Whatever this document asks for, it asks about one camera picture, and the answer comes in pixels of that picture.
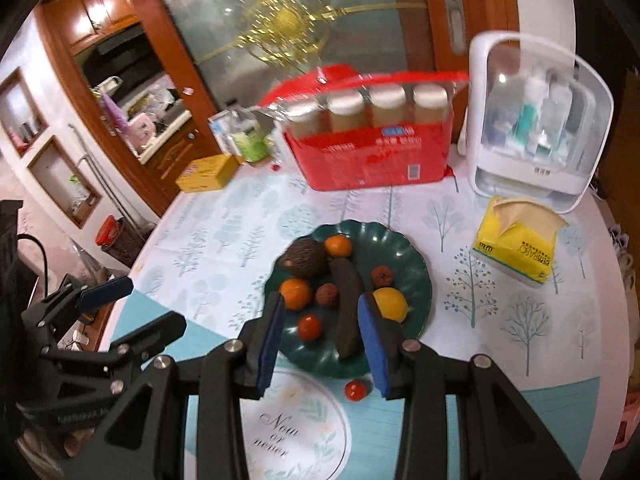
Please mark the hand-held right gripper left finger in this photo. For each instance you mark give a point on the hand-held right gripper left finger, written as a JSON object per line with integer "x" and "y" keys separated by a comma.
{"x": 272, "y": 345}

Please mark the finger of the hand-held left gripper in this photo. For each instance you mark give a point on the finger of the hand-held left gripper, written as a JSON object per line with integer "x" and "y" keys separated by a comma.
{"x": 105, "y": 292}
{"x": 150, "y": 332}

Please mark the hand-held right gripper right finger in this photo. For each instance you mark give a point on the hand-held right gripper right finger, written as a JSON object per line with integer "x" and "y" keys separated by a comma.
{"x": 377, "y": 350}

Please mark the red cherry tomato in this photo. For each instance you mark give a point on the red cherry tomato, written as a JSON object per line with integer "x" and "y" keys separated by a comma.
{"x": 310, "y": 327}
{"x": 356, "y": 390}

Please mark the large orange with sticker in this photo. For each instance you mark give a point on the large orange with sticker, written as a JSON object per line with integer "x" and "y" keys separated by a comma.
{"x": 392, "y": 304}

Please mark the overripe dark banana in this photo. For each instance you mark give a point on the overripe dark banana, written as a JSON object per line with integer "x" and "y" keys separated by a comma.
{"x": 345, "y": 305}

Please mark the small tangerine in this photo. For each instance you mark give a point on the small tangerine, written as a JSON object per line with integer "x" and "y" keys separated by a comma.
{"x": 337, "y": 246}
{"x": 295, "y": 292}

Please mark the red lychee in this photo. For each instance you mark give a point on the red lychee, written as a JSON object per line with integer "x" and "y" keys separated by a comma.
{"x": 327, "y": 293}
{"x": 381, "y": 275}

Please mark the dark green scalloped plate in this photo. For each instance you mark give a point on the dark green scalloped plate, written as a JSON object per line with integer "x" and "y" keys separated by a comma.
{"x": 412, "y": 280}

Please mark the dark avocado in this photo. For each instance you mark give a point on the dark avocado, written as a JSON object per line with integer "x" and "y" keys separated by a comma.
{"x": 305, "y": 259}

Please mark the dark woven basket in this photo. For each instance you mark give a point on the dark woven basket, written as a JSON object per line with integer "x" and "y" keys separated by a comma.
{"x": 132, "y": 245}

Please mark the red plastic basket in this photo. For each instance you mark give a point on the red plastic basket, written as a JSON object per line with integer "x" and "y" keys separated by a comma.
{"x": 110, "y": 230}

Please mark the yellow cardboard box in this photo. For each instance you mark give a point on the yellow cardboard box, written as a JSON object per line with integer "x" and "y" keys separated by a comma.
{"x": 205, "y": 175}

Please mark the wooden kitchen base cabinet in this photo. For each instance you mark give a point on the wooden kitchen base cabinet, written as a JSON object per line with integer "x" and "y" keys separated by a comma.
{"x": 170, "y": 152}

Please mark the pink countertop appliance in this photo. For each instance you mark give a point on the pink countertop appliance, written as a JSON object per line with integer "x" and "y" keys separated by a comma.
{"x": 141, "y": 130}

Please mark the yellow tissue pack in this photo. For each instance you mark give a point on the yellow tissue pack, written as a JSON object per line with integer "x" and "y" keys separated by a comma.
{"x": 520, "y": 255}

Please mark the red drink bottle pack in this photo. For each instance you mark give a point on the red drink bottle pack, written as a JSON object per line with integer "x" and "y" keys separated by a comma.
{"x": 360, "y": 160}

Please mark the white and blue carton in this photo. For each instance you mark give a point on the white and blue carton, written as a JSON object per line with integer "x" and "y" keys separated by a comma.
{"x": 218, "y": 132}

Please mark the green label canister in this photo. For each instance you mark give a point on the green label canister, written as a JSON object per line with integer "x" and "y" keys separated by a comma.
{"x": 249, "y": 145}

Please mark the clear plastic bottle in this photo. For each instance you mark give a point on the clear plastic bottle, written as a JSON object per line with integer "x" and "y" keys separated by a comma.
{"x": 236, "y": 115}

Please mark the glass jar with white lid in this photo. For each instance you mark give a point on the glass jar with white lid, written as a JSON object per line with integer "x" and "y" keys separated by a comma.
{"x": 346, "y": 110}
{"x": 302, "y": 119}
{"x": 388, "y": 105}
{"x": 430, "y": 104}

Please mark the wooden glass door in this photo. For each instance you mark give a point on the wooden glass door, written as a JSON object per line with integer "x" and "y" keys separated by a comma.
{"x": 165, "y": 60}

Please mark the white cosmetics storage box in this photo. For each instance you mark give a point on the white cosmetics storage box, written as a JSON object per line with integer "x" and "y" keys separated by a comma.
{"x": 480, "y": 110}

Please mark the teal and white bottle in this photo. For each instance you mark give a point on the teal and white bottle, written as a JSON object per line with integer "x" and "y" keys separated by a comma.
{"x": 527, "y": 122}

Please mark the gold door ornament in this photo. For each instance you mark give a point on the gold door ornament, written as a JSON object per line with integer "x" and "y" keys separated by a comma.
{"x": 287, "y": 22}

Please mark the wooden kitchen wall cabinet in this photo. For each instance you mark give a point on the wooden kitchen wall cabinet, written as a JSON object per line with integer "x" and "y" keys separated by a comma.
{"x": 95, "y": 10}

